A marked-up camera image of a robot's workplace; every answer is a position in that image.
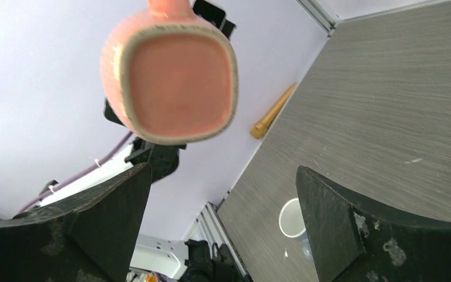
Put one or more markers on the wooden rolling pin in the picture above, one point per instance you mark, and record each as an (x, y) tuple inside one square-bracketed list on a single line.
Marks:
[(259, 130)]

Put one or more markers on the small blue-handled cup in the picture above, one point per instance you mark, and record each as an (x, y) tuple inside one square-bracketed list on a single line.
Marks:
[(291, 224)]

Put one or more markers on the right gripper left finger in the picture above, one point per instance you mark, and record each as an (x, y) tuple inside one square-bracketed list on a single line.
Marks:
[(88, 236)]

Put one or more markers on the pink patterned mug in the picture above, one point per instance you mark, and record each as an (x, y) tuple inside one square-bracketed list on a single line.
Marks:
[(169, 76)]

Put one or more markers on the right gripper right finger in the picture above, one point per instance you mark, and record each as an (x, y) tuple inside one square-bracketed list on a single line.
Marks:
[(356, 238)]

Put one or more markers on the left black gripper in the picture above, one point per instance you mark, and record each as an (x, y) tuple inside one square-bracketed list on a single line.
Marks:
[(215, 15)]

